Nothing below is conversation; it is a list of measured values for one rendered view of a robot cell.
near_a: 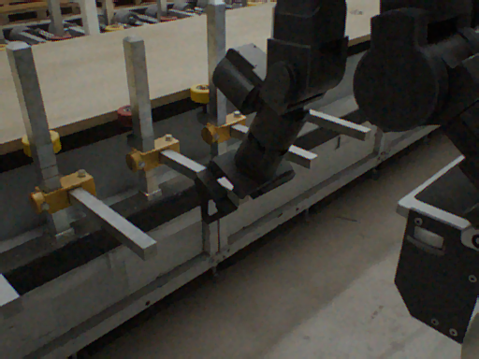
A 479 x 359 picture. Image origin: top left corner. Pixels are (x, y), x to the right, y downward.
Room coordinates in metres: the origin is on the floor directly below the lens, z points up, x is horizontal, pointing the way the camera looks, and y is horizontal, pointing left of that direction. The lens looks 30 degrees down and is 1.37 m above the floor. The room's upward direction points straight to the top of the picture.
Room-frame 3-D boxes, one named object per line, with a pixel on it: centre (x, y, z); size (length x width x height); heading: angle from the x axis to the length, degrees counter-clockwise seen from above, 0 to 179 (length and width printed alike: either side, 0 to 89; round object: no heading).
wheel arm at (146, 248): (0.86, 0.31, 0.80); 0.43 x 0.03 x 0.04; 45
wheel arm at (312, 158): (1.21, -0.04, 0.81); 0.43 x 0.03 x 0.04; 45
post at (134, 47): (1.07, 0.23, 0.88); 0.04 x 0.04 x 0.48; 45
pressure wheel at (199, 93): (1.35, 0.09, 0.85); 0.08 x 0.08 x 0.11
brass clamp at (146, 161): (1.09, 0.21, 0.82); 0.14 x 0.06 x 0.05; 135
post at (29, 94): (0.90, 0.41, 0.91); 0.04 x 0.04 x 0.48; 45
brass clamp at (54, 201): (0.91, 0.39, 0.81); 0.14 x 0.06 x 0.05; 135
